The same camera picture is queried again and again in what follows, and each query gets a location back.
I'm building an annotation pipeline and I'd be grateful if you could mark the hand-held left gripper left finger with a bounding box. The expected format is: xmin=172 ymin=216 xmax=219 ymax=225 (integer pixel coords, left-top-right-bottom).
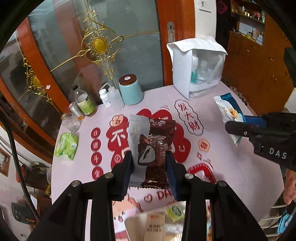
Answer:
xmin=26 ymin=152 xmax=134 ymax=241

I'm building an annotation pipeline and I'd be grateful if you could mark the wooden glass door with handle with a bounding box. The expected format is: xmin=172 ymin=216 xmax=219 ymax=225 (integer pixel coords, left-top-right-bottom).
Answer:
xmin=25 ymin=0 xmax=197 ymax=112

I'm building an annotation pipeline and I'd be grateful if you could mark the blue white biscuit packet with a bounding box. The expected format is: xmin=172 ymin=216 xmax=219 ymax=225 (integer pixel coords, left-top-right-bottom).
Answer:
xmin=213 ymin=93 xmax=245 ymax=147

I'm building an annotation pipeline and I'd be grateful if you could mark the silver metal can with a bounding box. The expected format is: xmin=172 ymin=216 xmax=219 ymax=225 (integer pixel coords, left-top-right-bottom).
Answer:
xmin=69 ymin=101 xmax=86 ymax=121

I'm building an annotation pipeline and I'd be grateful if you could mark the small gold door ornament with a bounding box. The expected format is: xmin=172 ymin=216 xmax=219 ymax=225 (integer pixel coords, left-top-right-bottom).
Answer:
xmin=22 ymin=57 xmax=55 ymax=105

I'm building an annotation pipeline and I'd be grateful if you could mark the teal canister brown lid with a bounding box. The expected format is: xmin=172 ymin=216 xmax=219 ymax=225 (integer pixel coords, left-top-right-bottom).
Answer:
xmin=119 ymin=74 xmax=144 ymax=105

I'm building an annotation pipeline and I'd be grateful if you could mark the clear plastic wash bottle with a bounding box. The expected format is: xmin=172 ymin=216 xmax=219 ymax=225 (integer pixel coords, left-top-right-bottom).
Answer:
xmin=100 ymin=83 xmax=125 ymax=111

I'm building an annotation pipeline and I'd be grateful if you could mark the pink printed tablecloth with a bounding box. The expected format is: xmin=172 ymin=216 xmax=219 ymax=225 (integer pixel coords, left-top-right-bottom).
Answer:
xmin=50 ymin=81 xmax=285 ymax=241

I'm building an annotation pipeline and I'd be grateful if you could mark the large gold door ornament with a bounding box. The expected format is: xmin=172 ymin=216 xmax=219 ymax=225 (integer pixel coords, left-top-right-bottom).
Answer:
xmin=50 ymin=0 xmax=160 ymax=78

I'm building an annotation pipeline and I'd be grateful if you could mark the brown chocolate snack packet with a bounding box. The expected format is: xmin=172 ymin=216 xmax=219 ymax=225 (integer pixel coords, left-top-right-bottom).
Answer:
xmin=128 ymin=114 xmax=176 ymax=189

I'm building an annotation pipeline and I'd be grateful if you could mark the silver door handle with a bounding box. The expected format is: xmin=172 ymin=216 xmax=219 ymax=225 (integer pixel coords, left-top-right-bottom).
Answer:
xmin=167 ymin=22 xmax=175 ymax=43

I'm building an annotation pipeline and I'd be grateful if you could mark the glass bottle green label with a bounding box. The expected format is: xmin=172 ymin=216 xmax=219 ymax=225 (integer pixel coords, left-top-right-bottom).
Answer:
xmin=72 ymin=85 xmax=97 ymax=116

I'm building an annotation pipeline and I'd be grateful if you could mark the person's right hand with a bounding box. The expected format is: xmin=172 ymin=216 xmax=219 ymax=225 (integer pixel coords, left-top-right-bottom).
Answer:
xmin=282 ymin=167 xmax=296 ymax=205

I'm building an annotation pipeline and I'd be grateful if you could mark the green wet wipes pack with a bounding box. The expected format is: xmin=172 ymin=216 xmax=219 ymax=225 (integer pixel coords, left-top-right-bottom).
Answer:
xmin=54 ymin=132 xmax=79 ymax=161

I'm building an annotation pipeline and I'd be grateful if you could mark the teal white bottle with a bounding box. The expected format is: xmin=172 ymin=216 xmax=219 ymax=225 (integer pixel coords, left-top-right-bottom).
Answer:
xmin=191 ymin=54 xmax=200 ymax=85

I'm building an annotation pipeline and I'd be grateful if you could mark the white cardboard tray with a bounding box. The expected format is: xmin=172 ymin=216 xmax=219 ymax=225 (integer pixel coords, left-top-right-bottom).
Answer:
xmin=124 ymin=200 xmax=212 ymax=241

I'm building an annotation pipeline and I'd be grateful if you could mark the beige cracker packet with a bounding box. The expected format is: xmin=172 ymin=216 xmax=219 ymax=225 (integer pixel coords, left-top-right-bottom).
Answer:
xmin=125 ymin=212 xmax=166 ymax=241

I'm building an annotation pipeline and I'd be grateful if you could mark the small green snack packet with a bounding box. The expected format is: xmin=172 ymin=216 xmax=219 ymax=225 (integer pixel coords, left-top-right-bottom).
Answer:
xmin=166 ymin=204 xmax=185 ymax=217

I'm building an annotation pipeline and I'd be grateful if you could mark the white pill bottle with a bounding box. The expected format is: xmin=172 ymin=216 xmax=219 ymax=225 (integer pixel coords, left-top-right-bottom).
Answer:
xmin=99 ymin=89 xmax=112 ymax=107

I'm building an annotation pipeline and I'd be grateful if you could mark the wooden framed wall niche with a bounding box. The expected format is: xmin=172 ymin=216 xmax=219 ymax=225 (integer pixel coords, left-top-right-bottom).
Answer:
xmin=0 ymin=148 xmax=11 ymax=178

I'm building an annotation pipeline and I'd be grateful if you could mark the white wall switch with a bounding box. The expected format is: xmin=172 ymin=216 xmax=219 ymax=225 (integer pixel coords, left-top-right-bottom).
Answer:
xmin=198 ymin=0 xmax=212 ymax=12

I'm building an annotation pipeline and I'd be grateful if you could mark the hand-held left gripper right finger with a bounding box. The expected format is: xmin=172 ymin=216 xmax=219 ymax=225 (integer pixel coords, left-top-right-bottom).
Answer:
xmin=166 ymin=151 xmax=270 ymax=241

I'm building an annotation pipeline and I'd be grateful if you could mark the white clear-front storage cabinet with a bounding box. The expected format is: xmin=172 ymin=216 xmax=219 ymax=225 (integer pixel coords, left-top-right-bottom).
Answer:
xmin=166 ymin=36 xmax=228 ymax=100

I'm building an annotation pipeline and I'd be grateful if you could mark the wooden cabinet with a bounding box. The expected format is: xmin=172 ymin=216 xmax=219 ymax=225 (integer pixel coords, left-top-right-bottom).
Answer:
xmin=222 ymin=14 xmax=294 ymax=116

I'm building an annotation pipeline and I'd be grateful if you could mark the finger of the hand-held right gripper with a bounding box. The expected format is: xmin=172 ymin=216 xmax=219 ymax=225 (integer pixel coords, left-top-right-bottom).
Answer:
xmin=242 ymin=112 xmax=278 ymax=127
xmin=225 ymin=120 xmax=267 ymax=140

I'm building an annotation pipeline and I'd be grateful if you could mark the wooden wall shelf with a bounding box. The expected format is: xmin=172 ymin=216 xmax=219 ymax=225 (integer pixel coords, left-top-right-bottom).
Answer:
xmin=229 ymin=0 xmax=266 ymax=47

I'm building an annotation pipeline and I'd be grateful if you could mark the clear glass cup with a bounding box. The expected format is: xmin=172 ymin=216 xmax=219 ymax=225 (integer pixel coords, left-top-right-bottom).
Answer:
xmin=60 ymin=113 xmax=81 ymax=132

